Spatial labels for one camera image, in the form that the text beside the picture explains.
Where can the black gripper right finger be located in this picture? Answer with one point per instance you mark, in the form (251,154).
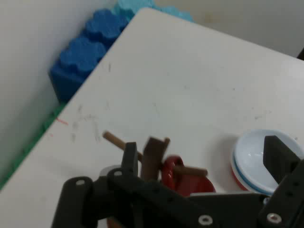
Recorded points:
(276,154)

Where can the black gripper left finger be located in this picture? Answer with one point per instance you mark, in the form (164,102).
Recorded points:
(130,161)

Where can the red enamel mug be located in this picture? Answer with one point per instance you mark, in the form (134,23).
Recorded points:
(197,186)

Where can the brown wooden mug tree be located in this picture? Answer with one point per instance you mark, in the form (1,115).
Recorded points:
(152,156)

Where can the white bowl with blue underside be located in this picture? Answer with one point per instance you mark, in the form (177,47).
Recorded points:
(249,156)

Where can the white bowl with red underside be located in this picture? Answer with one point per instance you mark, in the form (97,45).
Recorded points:
(238,180)

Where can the dark blue foam block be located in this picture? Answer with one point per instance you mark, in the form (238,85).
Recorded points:
(80,57)

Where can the light blue foam block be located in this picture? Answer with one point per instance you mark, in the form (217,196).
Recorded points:
(133,6)

